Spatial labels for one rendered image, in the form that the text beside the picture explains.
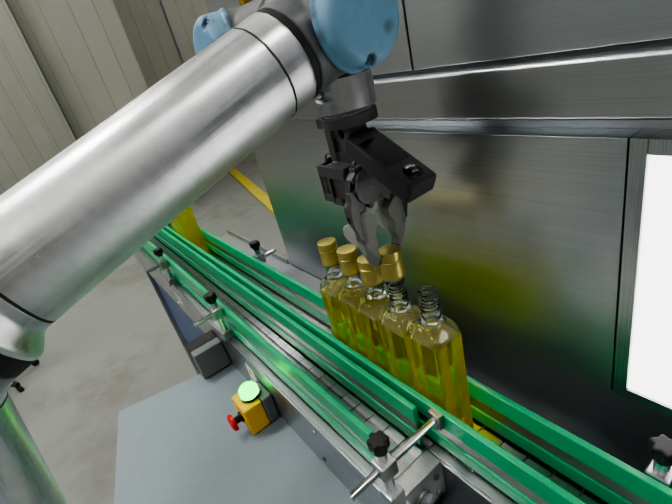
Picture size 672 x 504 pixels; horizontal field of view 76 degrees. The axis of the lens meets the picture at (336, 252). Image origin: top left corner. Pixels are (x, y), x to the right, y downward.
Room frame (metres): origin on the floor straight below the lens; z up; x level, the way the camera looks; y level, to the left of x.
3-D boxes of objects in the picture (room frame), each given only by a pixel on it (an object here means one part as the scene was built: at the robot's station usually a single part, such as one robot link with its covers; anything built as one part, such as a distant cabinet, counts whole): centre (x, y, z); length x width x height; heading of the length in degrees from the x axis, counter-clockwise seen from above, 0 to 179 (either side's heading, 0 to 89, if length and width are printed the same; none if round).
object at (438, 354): (0.49, -0.11, 0.99); 0.06 x 0.06 x 0.21; 31
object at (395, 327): (0.54, -0.07, 0.99); 0.06 x 0.06 x 0.21; 30
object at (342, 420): (1.18, 0.45, 0.92); 1.75 x 0.01 x 0.08; 30
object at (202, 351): (0.98, 0.41, 0.79); 0.08 x 0.08 x 0.08; 30
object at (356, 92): (0.55, -0.06, 1.41); 0.08 x 0.08 x 0.05
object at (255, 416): (0.74, 0.27, 0.79); 0.07 x 0.07 x 0.07; 30
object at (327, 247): (0.69, 0.01, 1.14); 0.04 x 0.04 x 0.04
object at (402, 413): (1.22, 0.39, 0.92); 1.75 x 0.01 x 0.08; 30
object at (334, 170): (0.56, -0.06, 1.32); 0.09 x 0.08 x 0.12; 31
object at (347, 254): (0.64, -0.02, 1.14); 0.04 x 0.04 x 0.04
